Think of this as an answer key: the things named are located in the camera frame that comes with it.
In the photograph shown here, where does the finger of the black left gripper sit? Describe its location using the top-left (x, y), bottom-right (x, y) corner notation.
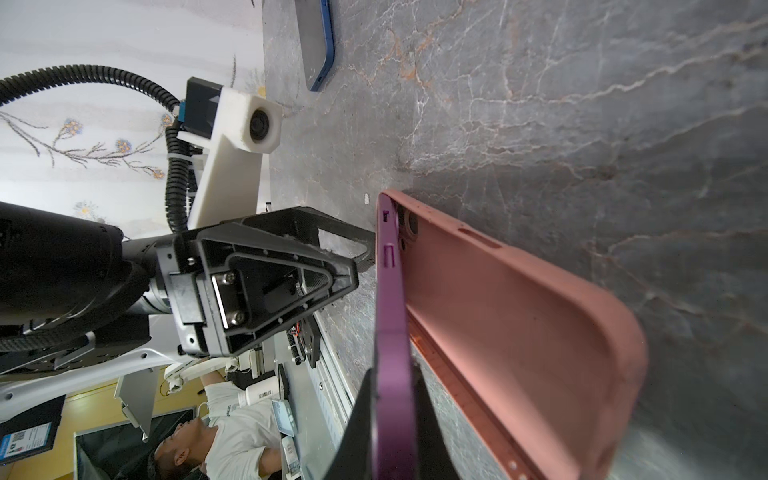
top-left (241, 206), bottom-right (376, 273)
top-left (194, 221), bottom-right (359, 357)

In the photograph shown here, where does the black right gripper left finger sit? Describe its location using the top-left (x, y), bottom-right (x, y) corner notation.
top-left (324, 369), bottom-right (373, 480)

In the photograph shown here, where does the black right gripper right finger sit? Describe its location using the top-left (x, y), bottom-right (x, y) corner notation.
top-left (412, 360), bottom-right (459, 480)

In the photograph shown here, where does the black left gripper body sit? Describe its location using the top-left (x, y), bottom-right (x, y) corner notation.
top-left (122, 232), bottom-right (210, 357)

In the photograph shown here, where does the purple-edged phone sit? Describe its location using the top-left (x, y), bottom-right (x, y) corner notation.
top-left (371, 193), bottom-right (417, 479)

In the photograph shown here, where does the pink phone case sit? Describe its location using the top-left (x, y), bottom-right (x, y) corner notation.
top-left (381, 190), bottom-right (648, 479)

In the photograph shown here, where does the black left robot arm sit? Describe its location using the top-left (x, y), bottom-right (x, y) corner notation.
top-left (1, 204), bottom-right (375, 420)

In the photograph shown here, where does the blue-edged phone far left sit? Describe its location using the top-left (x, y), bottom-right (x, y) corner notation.
top-left (295, 0), bottom-right (335, 92)

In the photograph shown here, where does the person in white shirt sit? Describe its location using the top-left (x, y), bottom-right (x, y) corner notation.
top-left (147, 371), bottom-right (282, 480)

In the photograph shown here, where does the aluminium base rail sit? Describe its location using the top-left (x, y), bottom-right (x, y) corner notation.
top-left (273, 313), bottom-right (355, 479)

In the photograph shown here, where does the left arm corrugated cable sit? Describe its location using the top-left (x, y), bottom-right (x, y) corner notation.
top-left (0, 64), bottom-right (196, 234)

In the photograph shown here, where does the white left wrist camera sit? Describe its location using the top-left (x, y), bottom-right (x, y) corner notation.
top-left (178, 77), bottom-right (283, 229)

